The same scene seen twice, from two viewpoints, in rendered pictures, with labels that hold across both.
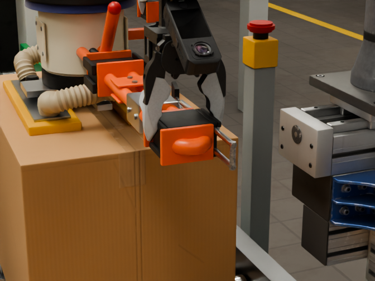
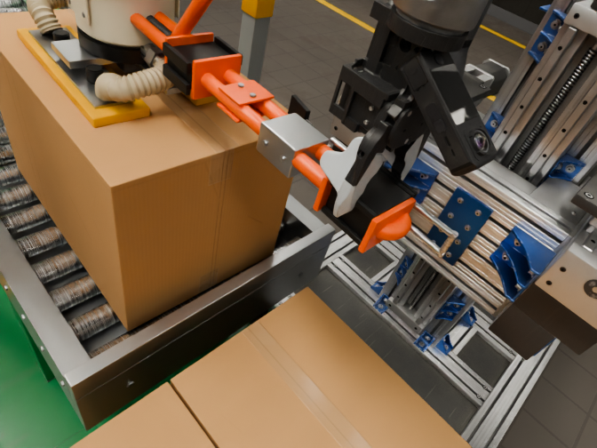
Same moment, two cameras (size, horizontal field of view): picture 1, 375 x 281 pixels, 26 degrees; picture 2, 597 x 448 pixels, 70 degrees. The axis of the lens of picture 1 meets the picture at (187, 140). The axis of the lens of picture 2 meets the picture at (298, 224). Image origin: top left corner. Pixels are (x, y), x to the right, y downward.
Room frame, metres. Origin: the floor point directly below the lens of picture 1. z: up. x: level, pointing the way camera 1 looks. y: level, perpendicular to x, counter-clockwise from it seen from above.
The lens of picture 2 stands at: (0.76, 0.28, 1.38)
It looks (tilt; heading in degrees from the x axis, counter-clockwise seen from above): 43 degrees down; 326
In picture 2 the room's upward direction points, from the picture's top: 17 degrees clockwise
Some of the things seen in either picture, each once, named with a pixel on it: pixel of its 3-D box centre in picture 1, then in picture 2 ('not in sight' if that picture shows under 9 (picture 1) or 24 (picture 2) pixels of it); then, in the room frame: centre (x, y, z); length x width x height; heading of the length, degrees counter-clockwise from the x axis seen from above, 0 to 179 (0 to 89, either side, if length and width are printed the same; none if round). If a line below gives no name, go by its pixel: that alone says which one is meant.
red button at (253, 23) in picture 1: (260, 30); not in sight; (2.01, -0.18, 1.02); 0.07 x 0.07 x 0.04
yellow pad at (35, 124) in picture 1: (38, 96); (78, 62); (1.58, 0.30, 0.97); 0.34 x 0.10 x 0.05; 20
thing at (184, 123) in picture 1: (177, 135); (362, 204); (1.05, 0.01, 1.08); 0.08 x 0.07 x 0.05; 20
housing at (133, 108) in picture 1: (152, 111); (291, 144); (1.18, 0.05, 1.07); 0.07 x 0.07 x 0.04; 20
